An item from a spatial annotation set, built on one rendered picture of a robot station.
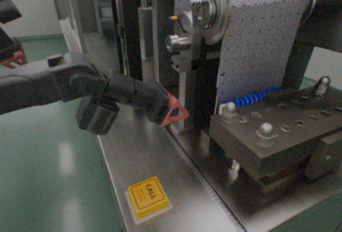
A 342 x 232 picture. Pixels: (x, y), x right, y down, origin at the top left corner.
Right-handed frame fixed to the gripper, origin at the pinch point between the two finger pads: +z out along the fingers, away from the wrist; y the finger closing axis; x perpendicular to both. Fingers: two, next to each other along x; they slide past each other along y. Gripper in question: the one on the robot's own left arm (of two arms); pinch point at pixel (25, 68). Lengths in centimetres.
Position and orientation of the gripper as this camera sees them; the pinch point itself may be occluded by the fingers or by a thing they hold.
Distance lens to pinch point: 92.8
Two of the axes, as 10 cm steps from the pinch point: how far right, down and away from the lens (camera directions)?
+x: -8.4, 5.0, -2.0
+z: 2.5, 6.9, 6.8
